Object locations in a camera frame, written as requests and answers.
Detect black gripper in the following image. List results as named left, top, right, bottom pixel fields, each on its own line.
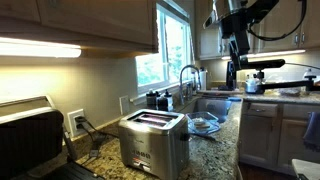
left=219, top=13, right=251, bottom=71

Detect stainless steel two-slot toaster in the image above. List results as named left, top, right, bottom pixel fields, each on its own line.
left=118, top=109, right=190, bottom=180

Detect under-cabinet light strip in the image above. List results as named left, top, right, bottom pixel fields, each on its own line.
left=220, top=49, right=307, bottom=61

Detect white paper towel roll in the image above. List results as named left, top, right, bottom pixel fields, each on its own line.
left=198, top=67, right=208, bottom=91

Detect kitchen sink basin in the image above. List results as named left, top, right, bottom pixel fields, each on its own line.
left=194, top=97, right=234, bottom=123

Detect chrome kitchen faucet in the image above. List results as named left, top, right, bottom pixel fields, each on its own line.
left=178, top=64, right=202, bottom=105

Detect clear glass container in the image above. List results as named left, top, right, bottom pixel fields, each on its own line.
left=185, top=111, right=222, bottom=136

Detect black bottle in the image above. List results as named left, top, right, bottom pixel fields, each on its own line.
left=156, top=89, right=175, bottom=112
left=145, top=89, right=158, bottom=109

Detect cream lower cabinets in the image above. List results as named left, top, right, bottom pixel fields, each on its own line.
left=238, top=101, right=320, bottom=174

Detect blue hanging towel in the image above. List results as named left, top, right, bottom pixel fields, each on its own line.
left=302, top=111, right=320, bottom=153

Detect white cart top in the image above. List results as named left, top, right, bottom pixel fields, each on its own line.
left=292, top=158, right=320, bottom=180

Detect light wood upper cabinet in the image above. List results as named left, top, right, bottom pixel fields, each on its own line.
left=0, top=0, right=159, bottom=54

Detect under-cabinet light bar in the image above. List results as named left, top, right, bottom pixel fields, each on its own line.
left=0, top=36, right=82, bottom=59

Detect black panini grill press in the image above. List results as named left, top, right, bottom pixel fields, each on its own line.
left=0, top=95, right=104, bottom=180

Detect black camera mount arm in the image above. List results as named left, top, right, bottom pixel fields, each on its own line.
left=238, top=59, right=287, bottom=72

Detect black stand post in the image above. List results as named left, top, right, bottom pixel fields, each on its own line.
left=225, top=61, right=238, bottom=91

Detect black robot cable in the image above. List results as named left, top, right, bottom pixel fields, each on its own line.
left=248, top=0, right=308, bottom=42

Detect kitchen window white frame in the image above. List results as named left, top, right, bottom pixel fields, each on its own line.
left=134, top=3, right=196, bottom=96

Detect white wall switch plate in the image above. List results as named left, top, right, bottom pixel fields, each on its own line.
left=119, top=95, right=131, bottom=116

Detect black power plug cable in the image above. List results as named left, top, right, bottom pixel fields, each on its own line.
left=74, top=115, right=119, bottom=158

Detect white wall outlet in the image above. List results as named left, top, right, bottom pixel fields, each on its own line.
left=67, top=108, right=86, bottom=138

